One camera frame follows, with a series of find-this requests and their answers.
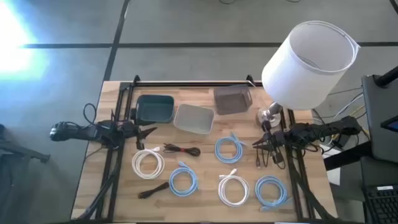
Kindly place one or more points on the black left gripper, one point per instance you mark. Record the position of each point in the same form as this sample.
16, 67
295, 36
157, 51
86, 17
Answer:
132, 130

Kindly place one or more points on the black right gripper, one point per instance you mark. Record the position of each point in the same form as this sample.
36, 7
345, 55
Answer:
278, 138

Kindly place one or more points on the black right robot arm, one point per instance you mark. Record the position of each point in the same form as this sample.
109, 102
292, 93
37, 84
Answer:
326, 127

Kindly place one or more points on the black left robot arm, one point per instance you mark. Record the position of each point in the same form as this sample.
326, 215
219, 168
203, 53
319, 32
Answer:
77, 132

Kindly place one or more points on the dark green plastic bin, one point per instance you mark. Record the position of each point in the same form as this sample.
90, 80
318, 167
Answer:
155, 109

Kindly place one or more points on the beige plastic bin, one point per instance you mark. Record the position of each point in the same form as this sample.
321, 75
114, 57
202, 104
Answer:
194, 119

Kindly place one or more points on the clear plastic bin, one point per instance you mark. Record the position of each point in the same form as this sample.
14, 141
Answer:
231, 101

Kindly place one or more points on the black power box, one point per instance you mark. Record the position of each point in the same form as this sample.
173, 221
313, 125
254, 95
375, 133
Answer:
338, 143

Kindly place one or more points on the white paper sheet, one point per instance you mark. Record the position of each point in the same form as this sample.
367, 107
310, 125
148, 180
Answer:
334, 177

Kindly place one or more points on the black stand leg bar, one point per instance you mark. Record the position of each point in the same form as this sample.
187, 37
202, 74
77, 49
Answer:
348, 157

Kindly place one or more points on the silver lamp with white shade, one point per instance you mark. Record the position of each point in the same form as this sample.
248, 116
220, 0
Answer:
311, 62

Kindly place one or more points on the black monitor back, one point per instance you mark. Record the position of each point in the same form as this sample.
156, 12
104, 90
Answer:
376, 124

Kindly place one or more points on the small blue lit screen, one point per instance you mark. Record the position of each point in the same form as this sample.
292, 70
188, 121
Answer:
391, 124

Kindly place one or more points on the black floor stand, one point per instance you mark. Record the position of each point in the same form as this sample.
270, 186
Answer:
18, 152

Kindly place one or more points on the black keyboard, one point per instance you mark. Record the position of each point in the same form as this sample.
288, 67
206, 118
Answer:
382, 205

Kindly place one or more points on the black stand pole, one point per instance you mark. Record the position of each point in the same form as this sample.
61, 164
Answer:
387, 77

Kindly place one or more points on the black aluminium rig frame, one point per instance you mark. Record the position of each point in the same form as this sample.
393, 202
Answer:
192, 83

